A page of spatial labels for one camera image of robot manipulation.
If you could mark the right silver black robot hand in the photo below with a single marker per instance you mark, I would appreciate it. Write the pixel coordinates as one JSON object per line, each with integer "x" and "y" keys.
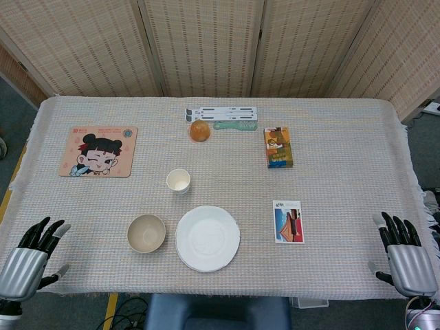
{"x": 412, "y": 268}

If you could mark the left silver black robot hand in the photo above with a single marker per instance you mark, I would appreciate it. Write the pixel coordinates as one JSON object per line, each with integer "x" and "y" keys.
{"x": 24, "y": 268}

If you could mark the beige bowl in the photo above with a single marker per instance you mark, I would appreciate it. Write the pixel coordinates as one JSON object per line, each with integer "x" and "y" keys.
{"x": 146, "y": 234}

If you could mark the white paper cup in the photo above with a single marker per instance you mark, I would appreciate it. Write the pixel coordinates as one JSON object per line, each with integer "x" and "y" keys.
{"x": 178, "y": 181}

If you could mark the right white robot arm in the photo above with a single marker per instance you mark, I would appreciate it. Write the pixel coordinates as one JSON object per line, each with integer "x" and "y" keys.
{"x": 424, "y": 316}

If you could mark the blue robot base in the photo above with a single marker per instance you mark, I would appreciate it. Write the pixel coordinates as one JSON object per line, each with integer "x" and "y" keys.
{"x": 216, "y": 314}

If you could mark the white paper plate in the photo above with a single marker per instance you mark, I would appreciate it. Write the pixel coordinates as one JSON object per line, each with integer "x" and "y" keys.
{"x": 207, "y": 239}

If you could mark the beige woven tablecloth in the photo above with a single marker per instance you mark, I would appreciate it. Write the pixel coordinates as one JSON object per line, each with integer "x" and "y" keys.
{"x": 343, "y": 189}

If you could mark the clear plastic box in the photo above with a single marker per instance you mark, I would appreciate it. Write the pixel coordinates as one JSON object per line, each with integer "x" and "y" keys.
{"x": 309, "y": 302}

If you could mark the red roof postcard booklet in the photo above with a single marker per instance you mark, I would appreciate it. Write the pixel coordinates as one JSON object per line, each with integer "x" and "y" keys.
{"x": 288, "y": 223}

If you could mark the cartoon girl mouse pad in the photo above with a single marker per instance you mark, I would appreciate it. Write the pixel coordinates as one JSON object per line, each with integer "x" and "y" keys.
{"x": 99, "y": 151}

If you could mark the white power strip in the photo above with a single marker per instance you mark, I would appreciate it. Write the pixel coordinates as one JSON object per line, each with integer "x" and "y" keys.
{"x": 433, "y": 109}

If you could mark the colourful card box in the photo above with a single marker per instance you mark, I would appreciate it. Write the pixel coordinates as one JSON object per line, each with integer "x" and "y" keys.
{"x": 279, "y": 148}

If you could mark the orange woven screen panel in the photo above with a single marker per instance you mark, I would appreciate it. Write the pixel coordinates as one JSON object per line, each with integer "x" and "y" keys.
{"x": 17, "y": 75}

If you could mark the woven folding screen panel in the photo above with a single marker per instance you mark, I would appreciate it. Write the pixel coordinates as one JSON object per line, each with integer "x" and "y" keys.
{"x": 405, "y": 51}
{"x": 309, "y": 44}
{"x": 203, "y": 44}
{"x": 86, "y": 44}

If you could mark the green comb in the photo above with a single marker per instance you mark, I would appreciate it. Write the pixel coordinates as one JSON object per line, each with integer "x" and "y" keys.
{"x": 237, "y": 126}

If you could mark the white folding stand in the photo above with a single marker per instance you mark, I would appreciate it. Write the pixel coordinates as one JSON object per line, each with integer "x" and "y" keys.
{"x": 223, "y": 111}

